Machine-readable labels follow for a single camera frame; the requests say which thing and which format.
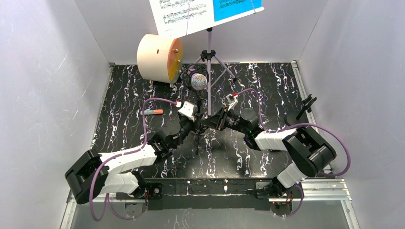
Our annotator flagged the blue mesh microphone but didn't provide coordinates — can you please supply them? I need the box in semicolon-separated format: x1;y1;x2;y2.
191;71;208;91

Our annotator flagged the black tripod mic stand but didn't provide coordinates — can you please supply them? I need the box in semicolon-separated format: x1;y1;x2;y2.
180;63;209;155

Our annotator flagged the black round-base mic stand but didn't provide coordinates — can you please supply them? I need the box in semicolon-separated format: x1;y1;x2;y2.
284;94;317;126

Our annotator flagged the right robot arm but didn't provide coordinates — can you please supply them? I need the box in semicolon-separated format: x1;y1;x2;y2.
201;108;337;198

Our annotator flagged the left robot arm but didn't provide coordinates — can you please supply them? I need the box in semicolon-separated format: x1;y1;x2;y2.
64;114;202;204

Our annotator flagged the orange and grey marker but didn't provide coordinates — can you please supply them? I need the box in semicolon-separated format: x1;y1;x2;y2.
140;109;164;115

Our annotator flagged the silver tripod music stand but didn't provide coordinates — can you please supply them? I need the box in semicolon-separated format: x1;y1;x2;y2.
190;27;237;115

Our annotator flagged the cream and orange drum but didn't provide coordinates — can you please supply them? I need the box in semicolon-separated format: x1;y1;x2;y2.
137;34;183;84

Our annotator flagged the white sheet music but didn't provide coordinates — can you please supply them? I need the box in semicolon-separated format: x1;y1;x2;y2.
149;0;265;36

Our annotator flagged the blue sheet music page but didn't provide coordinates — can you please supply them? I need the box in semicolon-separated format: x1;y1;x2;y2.
213;0;262;21

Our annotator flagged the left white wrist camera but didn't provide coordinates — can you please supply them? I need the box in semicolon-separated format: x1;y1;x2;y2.
175;101;197;122

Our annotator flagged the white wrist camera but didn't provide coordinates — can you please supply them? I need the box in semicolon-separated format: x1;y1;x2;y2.
175;101;197;122
225;93;238;112

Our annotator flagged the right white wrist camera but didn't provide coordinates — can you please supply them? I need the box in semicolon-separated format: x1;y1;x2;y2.
225;93;238;112

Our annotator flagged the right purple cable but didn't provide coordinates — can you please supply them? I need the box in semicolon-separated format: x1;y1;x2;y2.
235;88;351;218

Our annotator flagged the purple cable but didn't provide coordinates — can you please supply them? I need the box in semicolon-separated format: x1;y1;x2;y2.
235;88;351;218
88;97;182;222

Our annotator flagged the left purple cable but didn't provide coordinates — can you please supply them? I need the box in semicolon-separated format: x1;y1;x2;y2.
88;97;182;222

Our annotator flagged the aluminium frame rail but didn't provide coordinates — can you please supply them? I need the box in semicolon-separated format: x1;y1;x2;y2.
61;180;359;229

